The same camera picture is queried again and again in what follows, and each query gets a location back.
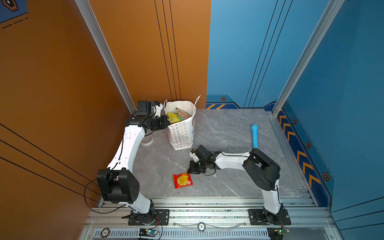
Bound left aluminium corner post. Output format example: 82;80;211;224
75;0;136;114

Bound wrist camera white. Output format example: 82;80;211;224
152;101;164;117
189;152;200;163

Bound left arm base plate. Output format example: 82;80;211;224
128;209;170;226

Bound left green circuit board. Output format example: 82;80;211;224
139;229;159;239

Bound blue toy microphone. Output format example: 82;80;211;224
251;124;259;149

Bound green white snack packet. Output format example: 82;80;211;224
176;108;191;121

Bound white printed paper bag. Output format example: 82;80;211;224
164;96;201;151

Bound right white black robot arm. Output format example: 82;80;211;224
187;145;285;225

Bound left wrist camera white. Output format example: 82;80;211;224
152;101;164;117

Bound yellow snack bag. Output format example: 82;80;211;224
167;113;183;124

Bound aluminium frame rail base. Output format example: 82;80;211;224
80;192;343;240

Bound aluminium corner post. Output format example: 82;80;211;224
75;0;136;114
272;0;345;117

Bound right green circuit board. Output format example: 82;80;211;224
267;228;291;240

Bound right aluminium corner post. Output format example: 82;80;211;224
272;0;345;117

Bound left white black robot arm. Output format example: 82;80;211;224
96;101;170;225

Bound red yellow snack packet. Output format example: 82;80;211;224
173;173;193;189

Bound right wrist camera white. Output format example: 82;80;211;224
189;152;200;163

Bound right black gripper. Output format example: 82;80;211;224
185;159;208;175

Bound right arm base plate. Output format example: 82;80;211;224
248;207;292;226

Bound round brown badge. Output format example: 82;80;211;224
101;228;111;238

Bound green circuit board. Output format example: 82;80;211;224
139;229;159;239
267;228;291;240

